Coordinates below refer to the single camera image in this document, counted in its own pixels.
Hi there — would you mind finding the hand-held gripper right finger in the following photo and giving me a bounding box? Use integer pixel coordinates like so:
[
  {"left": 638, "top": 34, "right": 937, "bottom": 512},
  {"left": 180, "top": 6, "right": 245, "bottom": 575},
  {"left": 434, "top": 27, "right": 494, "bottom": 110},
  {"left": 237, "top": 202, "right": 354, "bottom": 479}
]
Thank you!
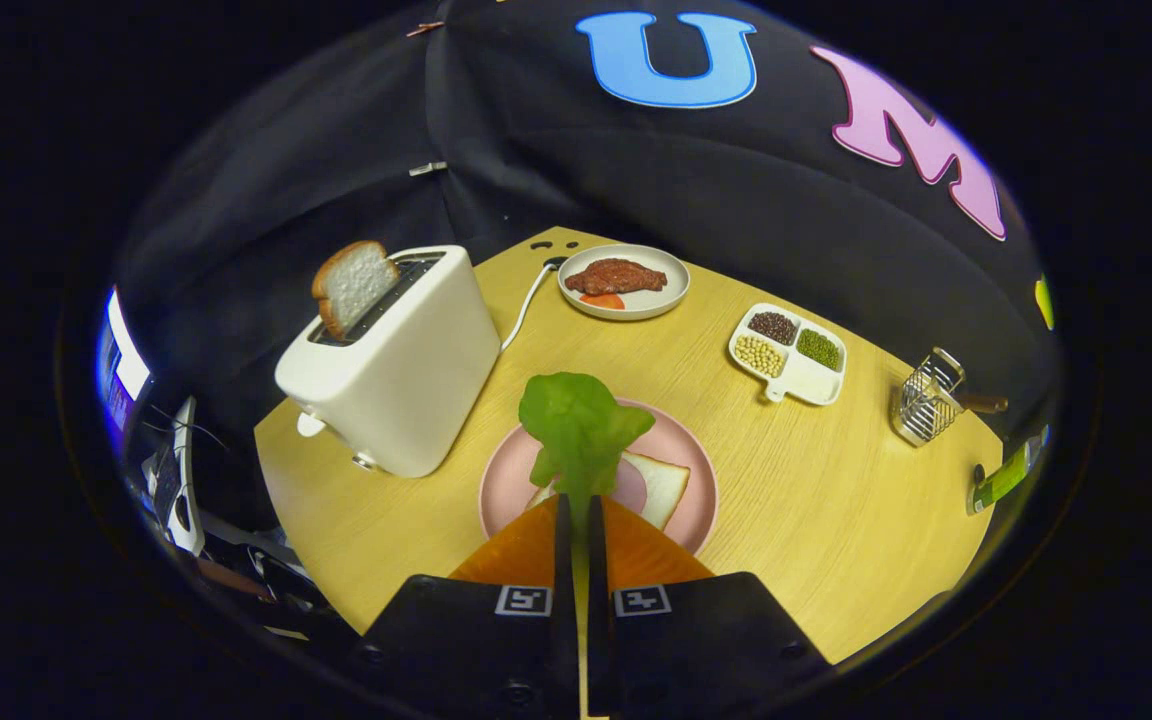
[{"left": 586, "top": 495, "right": 832, "bottom": 720}]

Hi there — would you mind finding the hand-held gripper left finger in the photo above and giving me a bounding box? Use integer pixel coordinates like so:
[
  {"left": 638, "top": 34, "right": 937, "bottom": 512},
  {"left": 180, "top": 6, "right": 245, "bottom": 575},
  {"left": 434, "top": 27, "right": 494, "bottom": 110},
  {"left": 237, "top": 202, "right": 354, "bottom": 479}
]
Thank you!
[{"left": 356, "top": 493, "right": 582, "bottom": 720}]

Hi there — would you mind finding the green lettuce leaf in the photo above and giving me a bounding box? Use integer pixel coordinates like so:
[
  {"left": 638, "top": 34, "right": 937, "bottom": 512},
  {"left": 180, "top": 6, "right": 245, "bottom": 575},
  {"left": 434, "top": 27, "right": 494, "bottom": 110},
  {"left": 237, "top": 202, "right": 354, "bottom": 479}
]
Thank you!
[{"left": 518, "top": 372, "right": 657, "bottom": 526}]

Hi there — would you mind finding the brown crust bread slice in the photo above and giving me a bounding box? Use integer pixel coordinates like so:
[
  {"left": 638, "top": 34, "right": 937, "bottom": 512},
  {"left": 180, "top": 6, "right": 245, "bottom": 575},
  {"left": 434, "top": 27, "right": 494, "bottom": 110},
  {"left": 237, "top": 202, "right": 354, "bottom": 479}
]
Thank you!
[{"left": 311, "top": 240, "right": 402, "bottom": 341}]

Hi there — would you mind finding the white bread slice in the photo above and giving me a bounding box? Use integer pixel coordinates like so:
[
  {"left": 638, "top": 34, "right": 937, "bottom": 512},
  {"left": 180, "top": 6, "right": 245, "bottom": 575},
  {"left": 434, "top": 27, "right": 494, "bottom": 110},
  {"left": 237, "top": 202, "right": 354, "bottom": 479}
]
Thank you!
[{"left": 526, "top": 450, "right": 692, "bottom": 531}]

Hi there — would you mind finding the pink round plate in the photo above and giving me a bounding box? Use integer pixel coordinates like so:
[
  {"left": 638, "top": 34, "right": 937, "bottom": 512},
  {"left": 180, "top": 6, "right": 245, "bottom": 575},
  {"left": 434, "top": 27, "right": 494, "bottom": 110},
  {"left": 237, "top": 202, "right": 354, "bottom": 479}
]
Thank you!
[{"left": 478, "top": 398, "right": 720, "bottom": 557}]

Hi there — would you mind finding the pink ham slice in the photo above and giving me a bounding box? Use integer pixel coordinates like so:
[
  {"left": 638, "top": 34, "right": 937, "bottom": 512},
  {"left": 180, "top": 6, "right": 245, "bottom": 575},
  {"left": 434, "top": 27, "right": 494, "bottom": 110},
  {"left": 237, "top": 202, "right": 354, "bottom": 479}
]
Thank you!
[{"left": 611, "top": 458, "right": 649, "bottom": 513}]

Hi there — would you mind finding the white toaster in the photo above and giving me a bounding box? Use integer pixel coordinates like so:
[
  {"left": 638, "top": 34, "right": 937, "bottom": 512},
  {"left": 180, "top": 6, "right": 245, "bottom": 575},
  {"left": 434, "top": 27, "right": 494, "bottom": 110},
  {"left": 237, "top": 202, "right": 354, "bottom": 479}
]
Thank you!
[{"left": 274, "top": 245, "right": 502, "bottom": 479}]

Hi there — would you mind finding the white divided bean dish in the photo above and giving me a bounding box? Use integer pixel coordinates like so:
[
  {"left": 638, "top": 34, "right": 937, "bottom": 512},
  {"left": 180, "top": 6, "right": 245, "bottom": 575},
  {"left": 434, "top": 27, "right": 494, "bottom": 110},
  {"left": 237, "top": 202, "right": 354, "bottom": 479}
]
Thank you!
[{"left": 728, "top": 303, "right": 848, "bottom": 407}]

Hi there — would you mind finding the grey round plate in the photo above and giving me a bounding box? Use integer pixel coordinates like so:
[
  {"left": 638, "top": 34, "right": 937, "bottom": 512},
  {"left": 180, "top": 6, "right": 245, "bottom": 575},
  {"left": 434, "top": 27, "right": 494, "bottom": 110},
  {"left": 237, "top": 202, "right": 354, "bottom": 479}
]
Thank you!
[{"left": 557, "top": 244, "right": 692, "bottom": 321}]

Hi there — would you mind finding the green drink bottle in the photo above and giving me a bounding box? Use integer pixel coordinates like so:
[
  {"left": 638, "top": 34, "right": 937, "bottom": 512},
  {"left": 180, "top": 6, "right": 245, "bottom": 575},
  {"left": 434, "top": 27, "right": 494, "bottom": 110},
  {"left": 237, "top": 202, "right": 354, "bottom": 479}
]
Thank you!
[{"left": 966, "top": 425, "right": 1052, "bottom": 517}]

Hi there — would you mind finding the brown meat patty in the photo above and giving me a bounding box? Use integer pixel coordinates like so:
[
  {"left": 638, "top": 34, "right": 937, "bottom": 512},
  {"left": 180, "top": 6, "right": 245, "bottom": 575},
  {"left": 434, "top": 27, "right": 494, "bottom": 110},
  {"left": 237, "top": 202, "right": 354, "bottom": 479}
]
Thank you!
[{"left": 564, "top": 258, "right": 669, "bottom": 297}]

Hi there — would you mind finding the lit screen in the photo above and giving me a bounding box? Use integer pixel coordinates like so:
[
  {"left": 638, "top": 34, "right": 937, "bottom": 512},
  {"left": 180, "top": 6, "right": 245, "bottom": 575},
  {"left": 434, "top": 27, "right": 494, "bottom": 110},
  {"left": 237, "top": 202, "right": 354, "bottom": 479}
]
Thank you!
[{"left": 94, "top": 288, "right": 152, "bottom": 441}]

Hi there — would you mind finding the black backdrop cloth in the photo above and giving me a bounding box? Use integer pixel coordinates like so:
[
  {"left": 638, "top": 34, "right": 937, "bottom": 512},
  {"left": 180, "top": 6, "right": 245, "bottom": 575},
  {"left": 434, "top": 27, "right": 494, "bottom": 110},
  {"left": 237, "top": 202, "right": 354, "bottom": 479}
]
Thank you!
[{"left": 111, "top": 0, "right": 1062, "bottom": 441}]

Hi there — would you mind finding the metal wire holder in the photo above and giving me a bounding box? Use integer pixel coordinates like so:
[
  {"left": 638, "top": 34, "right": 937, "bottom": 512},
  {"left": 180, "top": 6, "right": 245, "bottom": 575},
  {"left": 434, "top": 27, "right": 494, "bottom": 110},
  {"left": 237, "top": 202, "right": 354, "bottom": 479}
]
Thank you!
[{"left": 891, "top": 347, "right": 967, "bottom": 447}]

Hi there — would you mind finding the white grey frame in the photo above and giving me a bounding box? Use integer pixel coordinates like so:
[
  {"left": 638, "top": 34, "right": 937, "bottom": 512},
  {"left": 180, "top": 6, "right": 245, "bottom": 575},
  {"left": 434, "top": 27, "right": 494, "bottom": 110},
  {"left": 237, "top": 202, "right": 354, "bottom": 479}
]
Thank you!
[{"left": 141, "top": 395, "right": 207, "bottom": 558}]

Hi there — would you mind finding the white toaster cable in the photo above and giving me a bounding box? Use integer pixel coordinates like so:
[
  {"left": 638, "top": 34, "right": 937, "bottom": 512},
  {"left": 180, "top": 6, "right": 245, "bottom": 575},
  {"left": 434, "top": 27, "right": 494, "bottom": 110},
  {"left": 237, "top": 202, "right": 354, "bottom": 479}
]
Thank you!
[{"left": 499, "top": 258, "right": 569, "bottom": 353}]

